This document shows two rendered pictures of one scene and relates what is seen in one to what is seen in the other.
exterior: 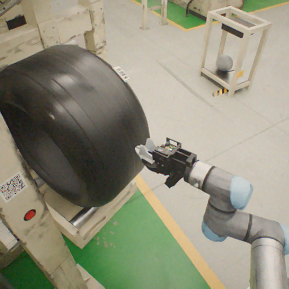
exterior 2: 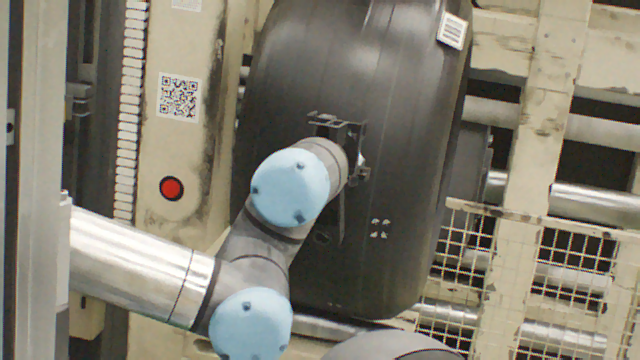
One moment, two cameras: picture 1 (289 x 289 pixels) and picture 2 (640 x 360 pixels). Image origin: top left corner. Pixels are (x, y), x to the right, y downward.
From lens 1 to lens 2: 1.09 m
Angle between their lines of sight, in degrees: 59
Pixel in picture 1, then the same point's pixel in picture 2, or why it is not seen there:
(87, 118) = (302, 26)
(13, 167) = (197, 63)
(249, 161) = not seen: outside the picture
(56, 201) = not seen: hidden behind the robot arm
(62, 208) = not seen: hidden behind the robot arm
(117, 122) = (343, 70)
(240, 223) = (240, 248)
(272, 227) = (253, 276)
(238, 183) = (292, 152)
